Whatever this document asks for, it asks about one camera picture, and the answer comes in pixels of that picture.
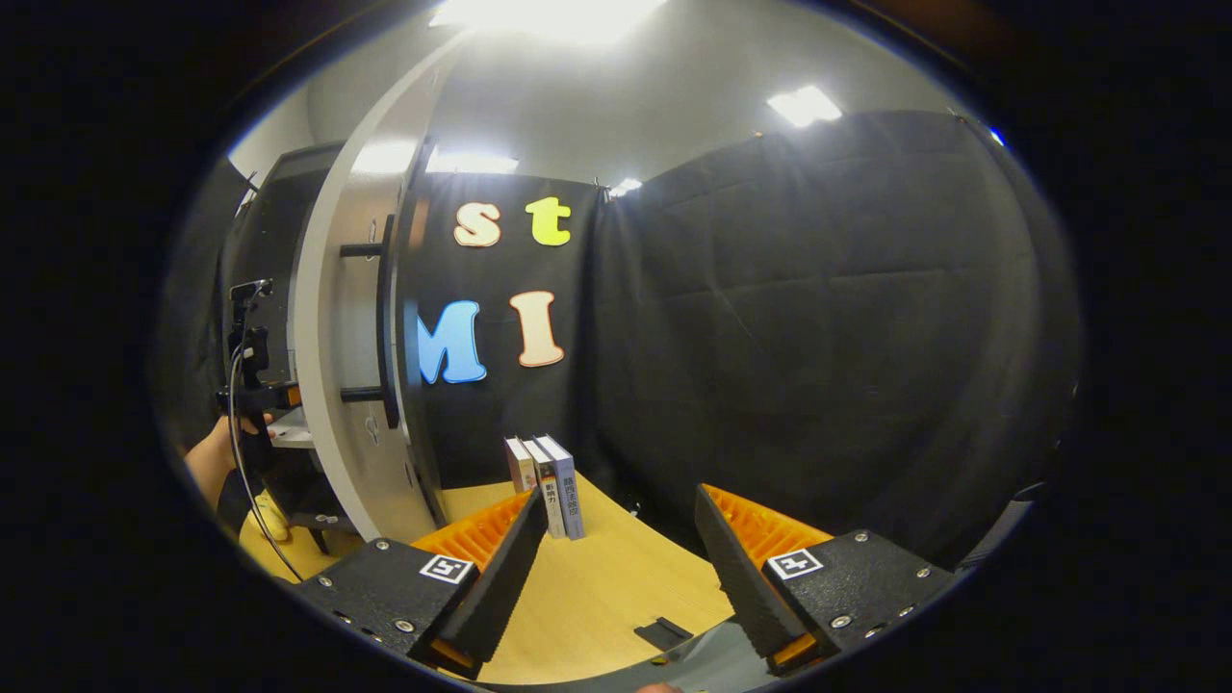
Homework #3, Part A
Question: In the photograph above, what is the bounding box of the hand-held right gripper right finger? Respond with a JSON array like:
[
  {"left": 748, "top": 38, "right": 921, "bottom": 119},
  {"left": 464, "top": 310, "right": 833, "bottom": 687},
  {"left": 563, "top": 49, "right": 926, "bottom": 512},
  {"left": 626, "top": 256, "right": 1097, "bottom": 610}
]
[{"left": 695, "top": 483, "right": 956, "bottom": 676}]

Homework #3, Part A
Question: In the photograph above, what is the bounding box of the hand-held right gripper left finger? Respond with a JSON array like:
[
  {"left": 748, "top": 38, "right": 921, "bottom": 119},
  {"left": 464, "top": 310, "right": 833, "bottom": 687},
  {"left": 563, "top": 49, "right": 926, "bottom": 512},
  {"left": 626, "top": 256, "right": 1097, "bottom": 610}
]
[{"left": 298, "top": 488, "right": 550, "bottom": 680}]

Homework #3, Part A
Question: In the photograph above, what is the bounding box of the black door handle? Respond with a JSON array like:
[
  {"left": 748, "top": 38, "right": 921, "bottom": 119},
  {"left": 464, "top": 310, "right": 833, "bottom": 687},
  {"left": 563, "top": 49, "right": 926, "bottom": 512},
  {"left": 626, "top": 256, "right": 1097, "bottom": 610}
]
[{"left": 339, "top": 214, "right": 401, "bottom": 430}]

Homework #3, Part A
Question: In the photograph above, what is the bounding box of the small black block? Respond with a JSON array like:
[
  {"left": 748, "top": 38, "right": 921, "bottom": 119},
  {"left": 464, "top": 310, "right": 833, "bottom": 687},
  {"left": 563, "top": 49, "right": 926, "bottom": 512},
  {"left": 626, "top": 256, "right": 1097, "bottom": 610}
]
[{"left": 634, "top": 616, "right": 693, "bottom": 652}]

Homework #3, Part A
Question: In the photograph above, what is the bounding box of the white cover book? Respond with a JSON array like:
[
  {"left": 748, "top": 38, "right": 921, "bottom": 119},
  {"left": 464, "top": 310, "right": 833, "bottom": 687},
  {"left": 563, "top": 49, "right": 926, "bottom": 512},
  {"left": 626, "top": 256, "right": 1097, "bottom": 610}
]
[{"left": 523, "top": 438, "right": 568, "bottom": 539}]

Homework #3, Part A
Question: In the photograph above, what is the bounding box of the grey blue cover book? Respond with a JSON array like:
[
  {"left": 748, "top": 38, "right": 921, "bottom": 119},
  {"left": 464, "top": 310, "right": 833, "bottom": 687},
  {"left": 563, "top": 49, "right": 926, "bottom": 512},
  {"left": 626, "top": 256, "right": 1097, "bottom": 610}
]
[{"left": 536, "top": 435, "right": 586, "bottom": 541}]

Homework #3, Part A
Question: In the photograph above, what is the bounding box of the cream plush toy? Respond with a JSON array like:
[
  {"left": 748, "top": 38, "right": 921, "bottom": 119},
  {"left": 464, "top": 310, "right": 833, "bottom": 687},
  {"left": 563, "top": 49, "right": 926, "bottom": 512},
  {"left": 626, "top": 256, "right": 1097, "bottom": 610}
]
[{"left": 252, "top": 489, "right": 293, "bottom": 543}]

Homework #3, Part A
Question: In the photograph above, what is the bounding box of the black backdrop cloth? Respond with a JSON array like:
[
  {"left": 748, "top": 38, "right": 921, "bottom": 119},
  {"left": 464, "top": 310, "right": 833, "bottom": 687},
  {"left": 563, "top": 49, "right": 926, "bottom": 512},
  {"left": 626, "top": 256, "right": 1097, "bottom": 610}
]
[{"left": 154, "top": 109, "right": 1081, "bottom": 569}]

